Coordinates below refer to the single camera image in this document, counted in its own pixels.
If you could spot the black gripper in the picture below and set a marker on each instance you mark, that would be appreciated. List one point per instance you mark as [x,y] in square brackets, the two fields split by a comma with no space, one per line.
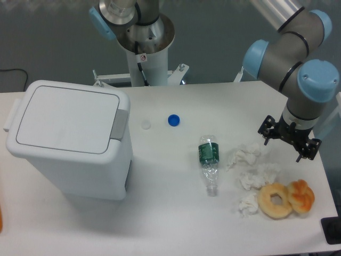
[306,148]

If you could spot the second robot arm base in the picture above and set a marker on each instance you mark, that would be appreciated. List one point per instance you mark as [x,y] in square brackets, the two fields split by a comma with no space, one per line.
[138,26]

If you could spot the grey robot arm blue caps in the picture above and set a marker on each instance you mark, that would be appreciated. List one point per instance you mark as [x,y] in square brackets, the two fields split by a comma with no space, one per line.
[284,66]

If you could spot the white plastic trash can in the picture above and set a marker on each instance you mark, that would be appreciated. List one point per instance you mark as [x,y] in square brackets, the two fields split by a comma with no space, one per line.
[77,136]

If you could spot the crumpled white tissue top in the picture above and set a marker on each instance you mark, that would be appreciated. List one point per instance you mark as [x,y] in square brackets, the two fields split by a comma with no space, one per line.
[245,155]

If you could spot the crumpled white tissue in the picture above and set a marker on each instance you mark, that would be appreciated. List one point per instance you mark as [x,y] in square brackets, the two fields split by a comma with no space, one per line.
[248,205]
[245,155]
[264,174]

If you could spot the crumpled white tissue middle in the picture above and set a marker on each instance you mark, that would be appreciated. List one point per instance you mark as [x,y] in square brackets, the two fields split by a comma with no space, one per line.
[264,174]

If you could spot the orange glazed twisted bun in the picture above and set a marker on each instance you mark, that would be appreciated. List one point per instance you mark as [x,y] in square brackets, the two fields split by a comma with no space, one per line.
[300,196]

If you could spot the crumpled white tissue bottom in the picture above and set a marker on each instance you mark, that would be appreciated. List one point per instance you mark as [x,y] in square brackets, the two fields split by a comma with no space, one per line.
[248,205]

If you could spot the clear plastic bottle green label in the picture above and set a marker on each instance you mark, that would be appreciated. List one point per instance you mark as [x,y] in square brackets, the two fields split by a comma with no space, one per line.
[208,152]

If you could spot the black device at table edge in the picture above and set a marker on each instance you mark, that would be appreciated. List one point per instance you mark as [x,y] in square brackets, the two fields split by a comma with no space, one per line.
[331,229]

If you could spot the blue bottle cap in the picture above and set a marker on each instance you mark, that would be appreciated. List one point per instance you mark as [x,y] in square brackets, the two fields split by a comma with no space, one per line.
[173,120]

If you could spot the white bottle cap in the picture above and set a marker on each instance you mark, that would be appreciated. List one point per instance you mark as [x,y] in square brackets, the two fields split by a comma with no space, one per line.
[145,124]

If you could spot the orange object at left edge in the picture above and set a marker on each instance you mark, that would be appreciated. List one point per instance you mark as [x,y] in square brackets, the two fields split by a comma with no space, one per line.
[1,221]

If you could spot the plain ring donut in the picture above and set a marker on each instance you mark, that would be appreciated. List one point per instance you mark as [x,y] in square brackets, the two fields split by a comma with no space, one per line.
[273,201]

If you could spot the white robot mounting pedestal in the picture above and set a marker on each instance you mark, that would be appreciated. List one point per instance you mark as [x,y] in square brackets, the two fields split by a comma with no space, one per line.
[146,69]

